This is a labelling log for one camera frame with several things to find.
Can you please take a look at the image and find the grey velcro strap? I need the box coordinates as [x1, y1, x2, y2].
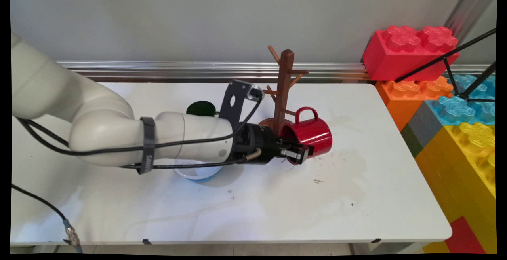
[136, 116, 156, 175]

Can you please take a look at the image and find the black cable with metal connector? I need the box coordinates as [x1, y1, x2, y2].
[11, 184, 84, 254]

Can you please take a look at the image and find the black camera cable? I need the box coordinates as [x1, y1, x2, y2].
[14, 92, 264, 157]

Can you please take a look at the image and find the dark green giant toy brick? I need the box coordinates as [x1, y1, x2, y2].
[400, 123, 424, 158]

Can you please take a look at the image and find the dark grey camera bracket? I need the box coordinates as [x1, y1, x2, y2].
[219, 79, 254, 133]

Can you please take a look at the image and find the grey giant toy brick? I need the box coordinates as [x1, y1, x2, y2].
[408, 101, 445, 148]

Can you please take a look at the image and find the brown wooden mug tree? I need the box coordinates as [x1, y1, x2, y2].
[258, 45, 311, 135]

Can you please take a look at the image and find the yellow giant toy brick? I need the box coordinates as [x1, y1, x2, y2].
[414, 122, 497, 254]

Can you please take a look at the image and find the aluminium rail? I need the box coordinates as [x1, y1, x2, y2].
[55, 60, 492, 83]

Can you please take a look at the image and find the blue and white bowl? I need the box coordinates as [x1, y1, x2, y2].
[173, 159, 224, 183]

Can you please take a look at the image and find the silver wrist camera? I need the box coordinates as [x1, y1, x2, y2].
[246, 85, 265, 102]

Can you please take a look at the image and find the light blue giant toy brick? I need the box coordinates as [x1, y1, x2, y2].
[426, 74, 496, 127]

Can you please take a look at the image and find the orange giant toy brick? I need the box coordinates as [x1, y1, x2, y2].
[375, 76, 454, 132]

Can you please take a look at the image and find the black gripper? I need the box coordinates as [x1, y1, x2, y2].
[233, 122, 315, 165]

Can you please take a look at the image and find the red giant toy brick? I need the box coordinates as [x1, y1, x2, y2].
[362, 25, 461, 82]

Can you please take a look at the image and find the small red toy brick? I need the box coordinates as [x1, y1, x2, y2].
[444, 216, 486, 254]

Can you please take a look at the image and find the dark green cup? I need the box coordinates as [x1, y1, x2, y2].
[186, 101, 217, 118]

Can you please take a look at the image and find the red ceramic mug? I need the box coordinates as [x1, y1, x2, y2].
[279, 106, 333, 165]

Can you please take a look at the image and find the black tripod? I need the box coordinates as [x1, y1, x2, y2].
[395, 28, 497, 103]

